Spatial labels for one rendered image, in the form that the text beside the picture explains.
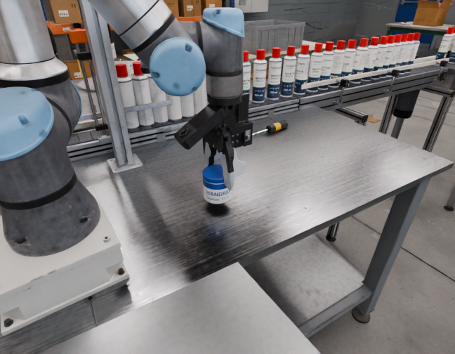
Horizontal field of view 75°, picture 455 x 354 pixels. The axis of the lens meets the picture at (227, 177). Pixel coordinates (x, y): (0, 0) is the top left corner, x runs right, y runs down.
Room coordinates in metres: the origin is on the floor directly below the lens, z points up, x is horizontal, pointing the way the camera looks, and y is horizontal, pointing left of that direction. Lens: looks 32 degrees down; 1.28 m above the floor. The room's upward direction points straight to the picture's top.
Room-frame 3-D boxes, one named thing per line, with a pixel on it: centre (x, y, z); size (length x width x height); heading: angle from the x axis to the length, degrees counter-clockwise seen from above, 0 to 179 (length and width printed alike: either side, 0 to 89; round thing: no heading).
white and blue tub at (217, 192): (0.59, 0.02, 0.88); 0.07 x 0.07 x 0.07
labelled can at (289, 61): (1.29, -0.26, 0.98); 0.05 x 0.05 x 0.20
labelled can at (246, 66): (1.18, -0.06, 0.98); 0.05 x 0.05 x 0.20
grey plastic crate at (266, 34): (3.01, -0.36, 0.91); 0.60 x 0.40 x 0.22; 127
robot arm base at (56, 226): (0.41, 0.31, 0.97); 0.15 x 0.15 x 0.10
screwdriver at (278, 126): (1.01, -0.14, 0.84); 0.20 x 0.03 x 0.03; 126
